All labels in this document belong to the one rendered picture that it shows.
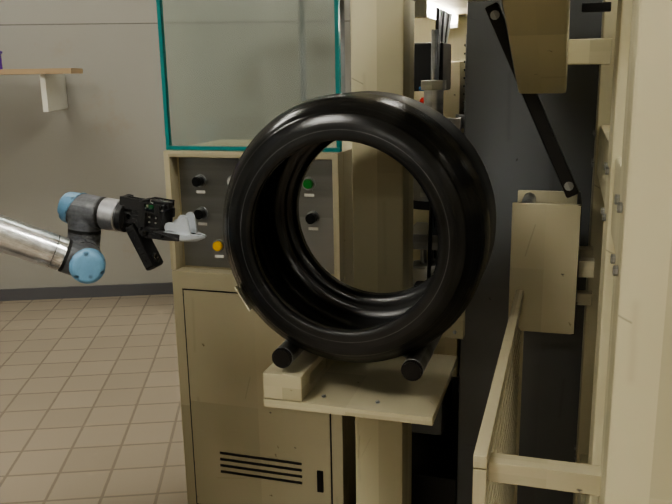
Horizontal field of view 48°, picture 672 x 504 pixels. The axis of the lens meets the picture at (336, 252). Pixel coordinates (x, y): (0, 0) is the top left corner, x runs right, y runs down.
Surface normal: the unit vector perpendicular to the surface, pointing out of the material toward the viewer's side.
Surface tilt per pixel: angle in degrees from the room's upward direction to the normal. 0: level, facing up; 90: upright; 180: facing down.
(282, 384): 90
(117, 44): 90
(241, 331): 90
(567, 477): 90
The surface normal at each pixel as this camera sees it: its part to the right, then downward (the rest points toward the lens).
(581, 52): -0.29, 0.22
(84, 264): 0.37, 0.21
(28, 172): 0.09, 0.22
